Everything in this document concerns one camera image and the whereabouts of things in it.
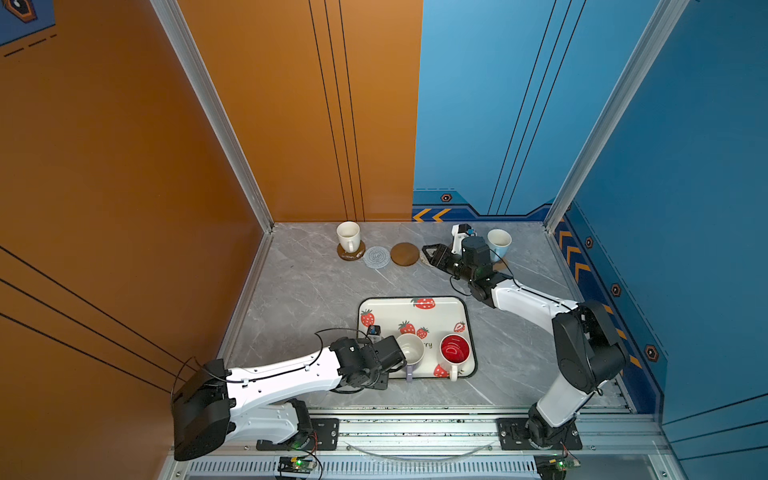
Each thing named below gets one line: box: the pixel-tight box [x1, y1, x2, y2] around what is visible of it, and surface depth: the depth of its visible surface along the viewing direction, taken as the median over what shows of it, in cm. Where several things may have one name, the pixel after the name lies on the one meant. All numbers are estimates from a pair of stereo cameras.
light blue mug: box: [487, 228, 512, 261], surface depth 104 cm
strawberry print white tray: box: [357, 296, 478, 378], surface depth 96 cm
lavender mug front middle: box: [396, 332, 425, 382], surface depth 82 cm
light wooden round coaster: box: [390, 242, 420, 267], surface depth 111 cm
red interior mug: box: [440, 334, 471, 382], surface depth 83 cm
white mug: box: [336, 221, 361, 253], surface depth 107 cm
